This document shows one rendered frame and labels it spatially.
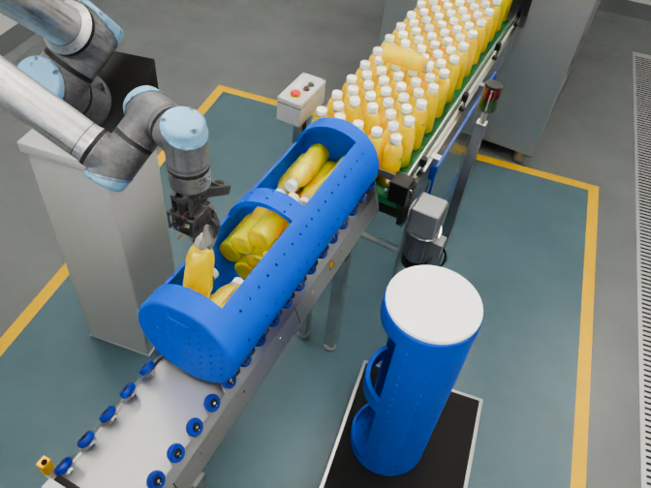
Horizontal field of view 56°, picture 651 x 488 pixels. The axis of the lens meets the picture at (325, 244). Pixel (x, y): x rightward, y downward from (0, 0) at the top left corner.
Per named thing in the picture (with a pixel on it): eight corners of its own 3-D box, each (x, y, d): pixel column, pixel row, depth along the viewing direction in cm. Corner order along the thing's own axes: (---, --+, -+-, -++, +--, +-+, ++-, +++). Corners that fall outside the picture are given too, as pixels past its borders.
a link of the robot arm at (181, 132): (188, 98, 126) (216, 121, 122) (193, 146, 135) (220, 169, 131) (147, 113, 122) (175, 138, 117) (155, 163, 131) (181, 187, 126)
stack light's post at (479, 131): (418, 305, 304) (475, 123, 223) (420, 300, 306) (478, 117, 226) (424, 309, 303) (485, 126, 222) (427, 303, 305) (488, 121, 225)
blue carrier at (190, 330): (141, 349, 165) (130, 285, 143) (299, 168, 220) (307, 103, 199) (232, 399, 158) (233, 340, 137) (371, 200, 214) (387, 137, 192)
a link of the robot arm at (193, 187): (183, 148, 135) (221, 164, 132) (185, 166, 138) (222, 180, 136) (158, 170, 129) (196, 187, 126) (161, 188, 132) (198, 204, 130)
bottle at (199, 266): (204, 290, 164) (213, 233, 154) (211, 308, 159) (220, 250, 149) (178, 292, 161) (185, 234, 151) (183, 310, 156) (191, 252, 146)
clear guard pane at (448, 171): (412, 254, 264) (435, 167, 229) (468, 156, 314) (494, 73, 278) (413, 255, 264) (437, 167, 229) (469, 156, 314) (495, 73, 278)
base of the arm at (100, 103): (46, 118, 198) (28, 112, 188) (67, 62, 196) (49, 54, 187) (98, 140, 196) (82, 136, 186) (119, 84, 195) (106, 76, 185)
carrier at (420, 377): (408, 400, 251) (341, 414, 244) (459, 259, 187) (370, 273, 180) (434, 467, 233) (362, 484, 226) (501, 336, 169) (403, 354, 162)
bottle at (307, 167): (307, 149, 205) (279, 181, 193) (318, 138, 199) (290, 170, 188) (322, 165, 206) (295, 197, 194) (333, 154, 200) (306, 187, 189)
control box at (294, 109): (276, 119, 232) (276, 96, 224) (301, 94, 244) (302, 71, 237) (299, 128, 229) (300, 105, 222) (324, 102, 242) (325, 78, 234)
